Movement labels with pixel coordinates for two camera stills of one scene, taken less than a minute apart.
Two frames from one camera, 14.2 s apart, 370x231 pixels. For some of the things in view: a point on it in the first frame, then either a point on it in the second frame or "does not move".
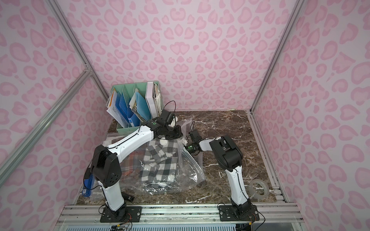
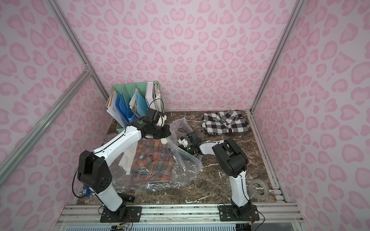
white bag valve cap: x=163 y=142 does not move
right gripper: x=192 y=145 does not move
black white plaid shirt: x=160 y=165 to x=223 y=121
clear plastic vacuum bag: x=163 y=166 does not move
